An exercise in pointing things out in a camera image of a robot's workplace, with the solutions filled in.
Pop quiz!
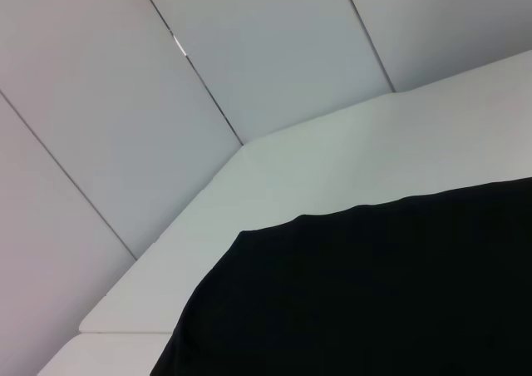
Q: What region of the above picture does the black shirt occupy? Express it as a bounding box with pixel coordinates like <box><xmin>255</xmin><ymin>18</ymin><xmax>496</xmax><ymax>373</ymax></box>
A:
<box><xmin>149</xmin><ymin>177</ymin><xmax>532</xmax><ymax>376</ymax></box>

